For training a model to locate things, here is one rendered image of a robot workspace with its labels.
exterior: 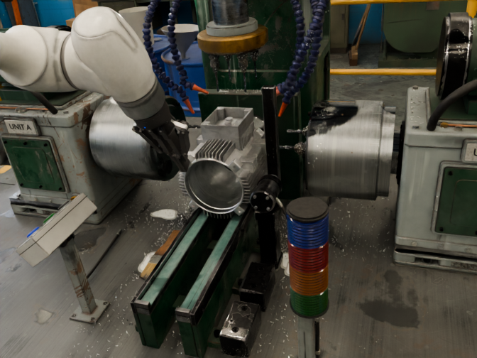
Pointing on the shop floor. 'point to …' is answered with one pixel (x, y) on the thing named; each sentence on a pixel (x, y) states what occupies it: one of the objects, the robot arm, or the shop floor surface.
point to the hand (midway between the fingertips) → (180, 159)
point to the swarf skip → (414, 32)
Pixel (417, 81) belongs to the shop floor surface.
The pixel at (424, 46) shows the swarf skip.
